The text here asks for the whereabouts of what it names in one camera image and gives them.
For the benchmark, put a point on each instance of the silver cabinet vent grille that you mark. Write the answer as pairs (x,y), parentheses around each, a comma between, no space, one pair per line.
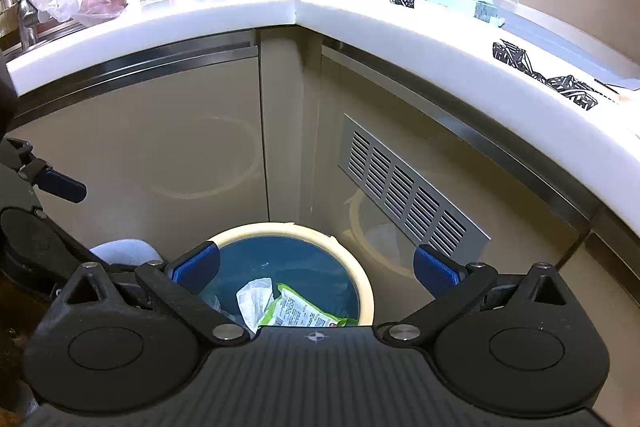
(413,204)

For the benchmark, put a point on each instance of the cream rim blue trash bin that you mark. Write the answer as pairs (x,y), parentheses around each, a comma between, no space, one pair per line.
(313,264)

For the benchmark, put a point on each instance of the green snack packet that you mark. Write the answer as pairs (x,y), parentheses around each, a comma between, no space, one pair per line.
(290,309)

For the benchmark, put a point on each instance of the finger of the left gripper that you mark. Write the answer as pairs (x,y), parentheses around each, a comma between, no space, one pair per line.
(41,174)

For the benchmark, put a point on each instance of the white slipper foot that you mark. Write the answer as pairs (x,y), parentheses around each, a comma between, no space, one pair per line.
(126,252)

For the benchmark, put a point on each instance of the white paper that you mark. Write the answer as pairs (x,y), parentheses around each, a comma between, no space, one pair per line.
(254,299)

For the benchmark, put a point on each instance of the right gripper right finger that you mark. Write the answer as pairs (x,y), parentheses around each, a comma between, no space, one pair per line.
(457,289)

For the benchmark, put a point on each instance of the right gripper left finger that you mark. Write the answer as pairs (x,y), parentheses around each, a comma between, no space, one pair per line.
(175,288)

